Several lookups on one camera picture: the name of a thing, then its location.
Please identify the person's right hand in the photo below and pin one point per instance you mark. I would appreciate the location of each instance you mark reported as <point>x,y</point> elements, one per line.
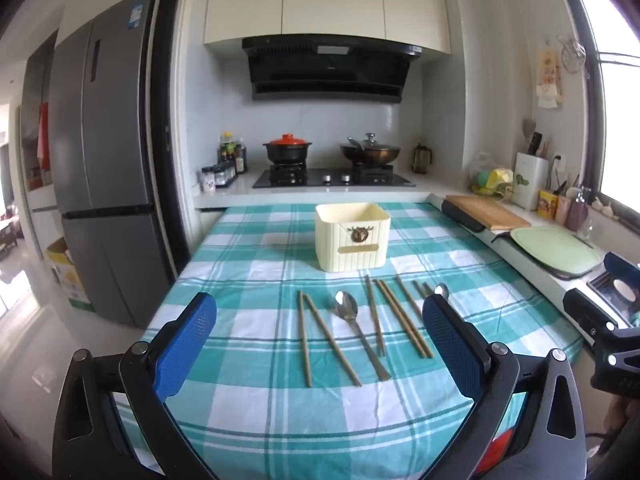
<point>619,416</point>

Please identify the large metal spoon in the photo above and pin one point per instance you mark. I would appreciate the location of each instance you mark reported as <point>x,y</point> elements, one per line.
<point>346,305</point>

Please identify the dark metal wok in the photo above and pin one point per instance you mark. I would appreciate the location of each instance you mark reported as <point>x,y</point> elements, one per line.
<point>370,157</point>

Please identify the purple soap dispenser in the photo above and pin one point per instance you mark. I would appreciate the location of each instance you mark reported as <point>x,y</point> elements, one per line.
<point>577,212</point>

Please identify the white knife holder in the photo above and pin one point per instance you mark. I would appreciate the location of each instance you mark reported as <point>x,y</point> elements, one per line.
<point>534,190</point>

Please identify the clear plastic bag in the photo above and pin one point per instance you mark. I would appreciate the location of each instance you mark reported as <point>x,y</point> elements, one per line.
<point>480,165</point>

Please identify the black tray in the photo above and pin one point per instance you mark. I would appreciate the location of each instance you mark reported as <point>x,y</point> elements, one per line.
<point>550,274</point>

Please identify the wooden cutting board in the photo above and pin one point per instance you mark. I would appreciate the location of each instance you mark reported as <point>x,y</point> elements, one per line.
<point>485,210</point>

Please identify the red pot lid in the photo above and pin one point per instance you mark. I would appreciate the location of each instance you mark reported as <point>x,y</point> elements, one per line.
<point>288,140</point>

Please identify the yellow box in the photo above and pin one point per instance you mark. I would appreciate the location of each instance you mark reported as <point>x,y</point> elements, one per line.
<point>547,204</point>

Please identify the black padded bar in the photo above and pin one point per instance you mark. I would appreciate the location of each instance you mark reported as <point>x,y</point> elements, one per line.
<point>462,220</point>

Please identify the black range hood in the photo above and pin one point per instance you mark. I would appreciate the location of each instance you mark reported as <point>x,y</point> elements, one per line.
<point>325,75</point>

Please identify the yellow cap oil bottle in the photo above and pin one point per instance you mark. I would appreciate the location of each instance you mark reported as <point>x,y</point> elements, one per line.
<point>227,147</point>

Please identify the glass wok lid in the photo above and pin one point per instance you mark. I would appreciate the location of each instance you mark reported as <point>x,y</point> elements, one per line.
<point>371,144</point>

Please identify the black door frame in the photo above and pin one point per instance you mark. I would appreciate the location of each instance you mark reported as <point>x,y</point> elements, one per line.
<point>167,110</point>

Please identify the clear spice jar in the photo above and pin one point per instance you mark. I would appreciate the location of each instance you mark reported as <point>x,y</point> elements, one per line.
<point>219,176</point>

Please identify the grey refrigerator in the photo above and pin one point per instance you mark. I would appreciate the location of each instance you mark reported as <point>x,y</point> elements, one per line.
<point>100,135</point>

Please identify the green cutting board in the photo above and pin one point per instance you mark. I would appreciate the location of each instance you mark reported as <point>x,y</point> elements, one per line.
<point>555,250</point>

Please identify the small metal spoon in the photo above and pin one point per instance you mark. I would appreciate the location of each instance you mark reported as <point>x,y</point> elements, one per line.
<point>442,290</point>

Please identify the black clay pot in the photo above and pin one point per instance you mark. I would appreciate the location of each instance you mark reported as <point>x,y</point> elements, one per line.
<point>287,155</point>

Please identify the glass jar with metal frame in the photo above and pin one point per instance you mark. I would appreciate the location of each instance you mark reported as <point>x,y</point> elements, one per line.
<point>421,160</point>

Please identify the cream ribbed utensil holder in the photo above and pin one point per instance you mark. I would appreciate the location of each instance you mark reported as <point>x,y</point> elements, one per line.
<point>330,245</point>

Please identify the grey spatula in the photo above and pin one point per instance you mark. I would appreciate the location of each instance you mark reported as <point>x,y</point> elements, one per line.
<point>528,132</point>

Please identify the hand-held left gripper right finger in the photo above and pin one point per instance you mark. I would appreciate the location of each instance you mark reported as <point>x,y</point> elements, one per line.
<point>450,345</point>

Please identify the white label spice jar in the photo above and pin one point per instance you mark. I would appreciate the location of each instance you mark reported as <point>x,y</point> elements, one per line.
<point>208,181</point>

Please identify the teal white checkered tablecloth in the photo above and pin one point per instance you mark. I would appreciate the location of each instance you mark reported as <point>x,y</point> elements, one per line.
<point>260,320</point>

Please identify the red hanging cloth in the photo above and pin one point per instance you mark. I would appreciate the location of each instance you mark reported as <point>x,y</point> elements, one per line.
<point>44,135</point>

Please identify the garlic bulb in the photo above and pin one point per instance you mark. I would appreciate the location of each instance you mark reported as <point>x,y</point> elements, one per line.
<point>609,209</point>
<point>598,204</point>

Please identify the black gas hob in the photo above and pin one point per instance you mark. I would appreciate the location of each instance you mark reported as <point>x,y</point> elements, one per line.
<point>380,182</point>

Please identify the yellow green sponge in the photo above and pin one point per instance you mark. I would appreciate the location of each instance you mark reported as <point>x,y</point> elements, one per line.
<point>501,180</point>

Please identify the wooden chopstick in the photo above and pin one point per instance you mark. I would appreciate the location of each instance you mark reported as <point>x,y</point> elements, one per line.
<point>409,296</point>
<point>401,319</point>
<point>304,340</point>
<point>408,317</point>
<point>332,340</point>
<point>375,317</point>
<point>427,287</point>
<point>418,287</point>

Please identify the white wall socket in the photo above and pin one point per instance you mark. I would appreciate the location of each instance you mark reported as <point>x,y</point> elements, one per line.
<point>560,160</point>

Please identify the cardboard box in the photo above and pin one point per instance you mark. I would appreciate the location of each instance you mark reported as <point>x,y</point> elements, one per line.
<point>67,275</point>

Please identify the metal ladle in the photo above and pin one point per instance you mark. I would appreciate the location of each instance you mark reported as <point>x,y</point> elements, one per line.
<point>354,141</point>

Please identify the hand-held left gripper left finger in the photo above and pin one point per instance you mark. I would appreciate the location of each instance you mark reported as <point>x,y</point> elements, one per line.
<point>187,345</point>

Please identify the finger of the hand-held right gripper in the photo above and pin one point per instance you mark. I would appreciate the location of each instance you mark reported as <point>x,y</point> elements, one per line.
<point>582,307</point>
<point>620,264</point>

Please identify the hanging wall calendar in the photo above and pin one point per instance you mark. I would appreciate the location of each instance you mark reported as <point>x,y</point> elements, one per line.
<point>548,77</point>

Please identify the dark sauce bottle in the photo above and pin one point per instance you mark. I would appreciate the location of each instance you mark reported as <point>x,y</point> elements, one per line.
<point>240,160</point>

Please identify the window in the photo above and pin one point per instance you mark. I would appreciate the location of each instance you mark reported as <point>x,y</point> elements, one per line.
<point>615,125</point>

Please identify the clear glass cup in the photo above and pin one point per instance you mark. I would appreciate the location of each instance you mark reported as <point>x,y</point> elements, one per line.
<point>588,230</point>

